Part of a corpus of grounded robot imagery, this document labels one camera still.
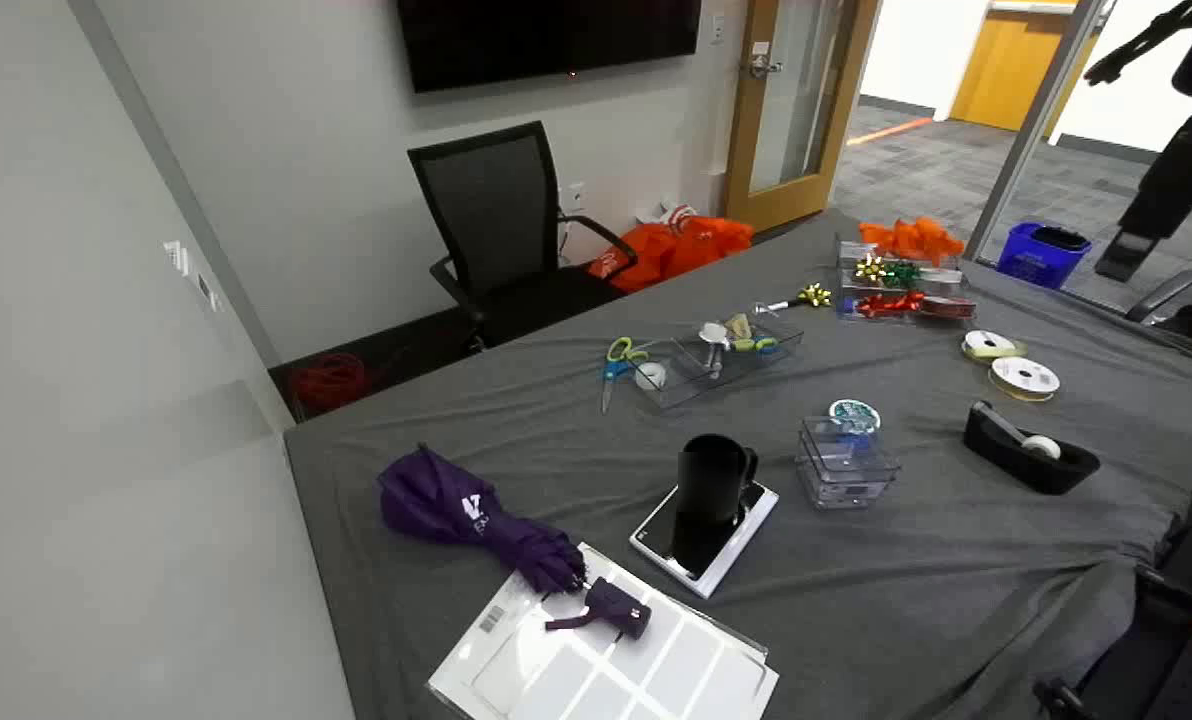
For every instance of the blue tape roll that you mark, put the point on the blue tape roll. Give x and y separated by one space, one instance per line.
854 417

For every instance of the small shallow clear tray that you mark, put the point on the small shallow clear tray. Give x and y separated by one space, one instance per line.
671 386

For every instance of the white round small object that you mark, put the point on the white round small object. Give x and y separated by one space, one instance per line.
713 334

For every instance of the yellow green small object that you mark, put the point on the yellow green small object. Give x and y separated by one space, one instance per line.
752 342

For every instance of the long shallow clear tray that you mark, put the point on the long shallow clear tray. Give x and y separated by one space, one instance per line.
756 361

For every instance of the deep clear plastic tray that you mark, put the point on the deep clear plastic tray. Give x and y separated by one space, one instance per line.
840 468

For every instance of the clear compartment organizer tray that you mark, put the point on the clear compartment organizer tray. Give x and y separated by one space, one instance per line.
949 283

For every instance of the orange plastic bag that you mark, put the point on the orange plastic bag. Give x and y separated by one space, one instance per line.
671 248

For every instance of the black mug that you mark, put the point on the black mug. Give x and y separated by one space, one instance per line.
711 495

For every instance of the black mesh office chair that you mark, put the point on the black mesh office chair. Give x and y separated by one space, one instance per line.
491 202

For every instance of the purple folded umbrella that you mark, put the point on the purple folded umbrella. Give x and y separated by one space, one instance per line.
440 506

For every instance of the gold gift bow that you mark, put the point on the gold gift bow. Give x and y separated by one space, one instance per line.
819 294
870 271

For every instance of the purple umbrella sleeve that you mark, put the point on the purple umbrella sleeve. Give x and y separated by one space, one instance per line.
616 607

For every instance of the blue gift bow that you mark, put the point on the blue gift bow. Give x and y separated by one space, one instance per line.
845 304

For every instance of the wooden door with glass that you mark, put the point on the wooden door with glass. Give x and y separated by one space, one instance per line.
740 135

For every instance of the red gift bow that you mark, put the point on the red gift bow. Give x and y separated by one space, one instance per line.
888 304

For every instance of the white label sheet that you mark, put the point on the white label sheet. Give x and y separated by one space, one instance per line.
663 664

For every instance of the green gift bow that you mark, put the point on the green gift bow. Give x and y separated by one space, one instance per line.
901 278

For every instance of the red ribbon spool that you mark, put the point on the red ribbon spool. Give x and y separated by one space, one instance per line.
945 309

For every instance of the white ribbon spool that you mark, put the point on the white ribbon spool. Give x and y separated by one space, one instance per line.
1025 376
986 344

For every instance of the black rectangular case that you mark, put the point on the black rectangular case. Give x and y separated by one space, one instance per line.
1008 452

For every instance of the grey tablecloth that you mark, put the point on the grey tablecloth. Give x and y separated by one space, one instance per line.
956 586

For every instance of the blue bin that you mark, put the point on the blue bin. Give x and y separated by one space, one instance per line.
1043 254

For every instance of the yellow wooden door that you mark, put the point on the yellow wooden door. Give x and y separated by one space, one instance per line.
1008 67

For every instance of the person in dark clothes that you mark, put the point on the person in dark clothes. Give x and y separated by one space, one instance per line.
1182 167

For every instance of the black wall television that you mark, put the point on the black wall television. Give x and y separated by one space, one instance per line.
542 40

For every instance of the white wall switch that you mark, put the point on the white wall switch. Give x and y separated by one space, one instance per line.
176 256

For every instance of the grey metal frame post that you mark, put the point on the grey metal frame post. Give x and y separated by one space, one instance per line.
1039 125

